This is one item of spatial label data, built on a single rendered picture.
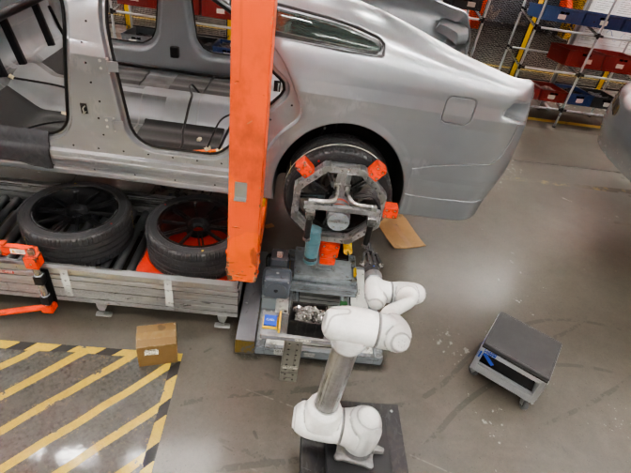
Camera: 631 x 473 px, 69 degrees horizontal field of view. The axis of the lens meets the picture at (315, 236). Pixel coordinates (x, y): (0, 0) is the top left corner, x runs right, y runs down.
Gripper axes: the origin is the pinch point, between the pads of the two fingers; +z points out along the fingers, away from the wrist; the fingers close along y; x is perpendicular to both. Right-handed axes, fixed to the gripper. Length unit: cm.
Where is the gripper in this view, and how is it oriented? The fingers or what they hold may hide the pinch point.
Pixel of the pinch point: (369, 249)
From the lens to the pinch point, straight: 251.8
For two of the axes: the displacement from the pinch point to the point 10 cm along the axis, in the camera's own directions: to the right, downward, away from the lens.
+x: 1.3, -7.7, -6.2
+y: 9.9, 1.1, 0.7
